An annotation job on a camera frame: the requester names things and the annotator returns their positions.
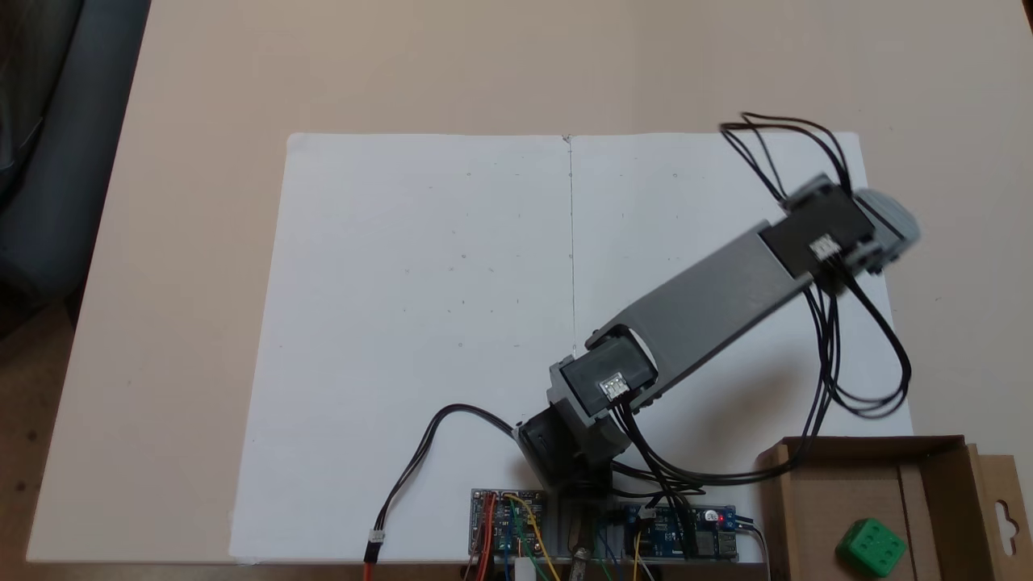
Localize blue power circuit board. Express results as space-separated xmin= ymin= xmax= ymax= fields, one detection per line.
xmin=620 ymin=504 xmax=740 ymax=562

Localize grey white supply cable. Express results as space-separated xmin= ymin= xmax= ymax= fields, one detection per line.
xmin=734 ymin=516 xmax=772 ymax=567

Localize brown cardboard box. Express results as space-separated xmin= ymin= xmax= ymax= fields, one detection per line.
xmin=755 ymin=434 xmax=1033 ymax=581

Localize dark grey upholstered chair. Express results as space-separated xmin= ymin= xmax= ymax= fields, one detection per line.
xmin=0 ymin=0 xmax=153 ymax=301

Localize yellow jumper wire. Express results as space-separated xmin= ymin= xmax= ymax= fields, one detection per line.
xmin=501 ymin=493 xmax=567 ymax=581

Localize black servo wire loop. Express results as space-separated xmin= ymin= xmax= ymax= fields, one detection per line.
xmin=807 ymin=268 xmax=914 ymax=420
xmin=717 ymin=112 xmax=854 ymax=204

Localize white paper sheet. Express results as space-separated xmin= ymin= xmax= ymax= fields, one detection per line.
xmin=228 ymin=132 xmax=915 ymax=564

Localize red orange jumper wires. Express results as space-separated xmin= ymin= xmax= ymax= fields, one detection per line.
xmin=473 ymin=493 xmax=496 ymax=581

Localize long black servo wire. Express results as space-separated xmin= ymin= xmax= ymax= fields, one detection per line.
xmin=609 ymin=278 xmax=837 ymax=506

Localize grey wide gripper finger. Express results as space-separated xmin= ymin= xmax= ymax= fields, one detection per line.
xmin=850 ymin=188 xmax=922 ymax=272

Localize black cable with white connector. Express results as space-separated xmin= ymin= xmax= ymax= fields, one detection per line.
xmin=362 ymin=403 xmax=525 ymax=581

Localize green dice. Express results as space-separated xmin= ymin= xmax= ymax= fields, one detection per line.
xmin=835 ymin=518 xmax=907 ymax=578

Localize motor controller circuit board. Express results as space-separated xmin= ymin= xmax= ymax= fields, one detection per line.
xmin=470 ymin=487 xmax=549 ymax=558

